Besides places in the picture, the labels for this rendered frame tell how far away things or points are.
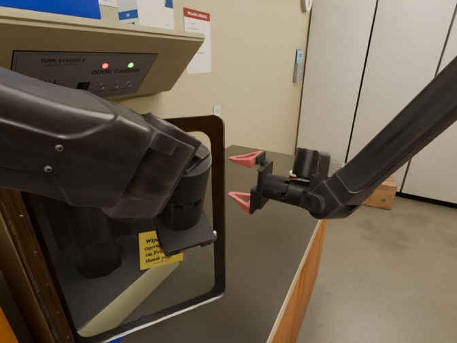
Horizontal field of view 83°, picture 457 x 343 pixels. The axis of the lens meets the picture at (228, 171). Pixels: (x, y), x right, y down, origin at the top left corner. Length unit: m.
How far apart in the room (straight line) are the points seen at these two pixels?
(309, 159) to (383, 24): 2.75
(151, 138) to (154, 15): 0.31
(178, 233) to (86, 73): 0.23
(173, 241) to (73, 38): 0.25
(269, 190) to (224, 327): 0.31
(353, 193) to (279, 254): 0.39
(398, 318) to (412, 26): 2.47
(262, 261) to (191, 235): 0.47
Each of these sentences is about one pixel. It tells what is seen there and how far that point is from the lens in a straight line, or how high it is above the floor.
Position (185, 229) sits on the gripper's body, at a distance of 0.34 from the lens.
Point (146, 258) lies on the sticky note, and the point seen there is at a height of 1.15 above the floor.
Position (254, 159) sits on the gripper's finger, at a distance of 0.57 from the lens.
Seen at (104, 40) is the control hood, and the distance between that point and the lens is 0.37.
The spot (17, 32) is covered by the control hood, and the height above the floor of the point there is 1.49.
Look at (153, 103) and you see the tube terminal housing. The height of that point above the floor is 1.39.
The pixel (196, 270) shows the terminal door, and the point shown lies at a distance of 0.54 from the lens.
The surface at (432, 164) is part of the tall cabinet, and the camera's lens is 3.42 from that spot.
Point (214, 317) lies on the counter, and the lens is 0.66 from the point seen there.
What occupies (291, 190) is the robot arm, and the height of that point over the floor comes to 1.22.
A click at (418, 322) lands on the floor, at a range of 2.15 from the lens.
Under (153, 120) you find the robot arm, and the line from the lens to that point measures 0.21.
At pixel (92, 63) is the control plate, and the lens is 0.38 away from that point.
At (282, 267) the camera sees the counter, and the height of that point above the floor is 0.94.
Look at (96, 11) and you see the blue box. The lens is 0.36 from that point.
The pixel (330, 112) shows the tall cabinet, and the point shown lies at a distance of 3.29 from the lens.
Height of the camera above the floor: 1.47
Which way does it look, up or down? 24 degrees down
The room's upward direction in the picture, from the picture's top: straight up
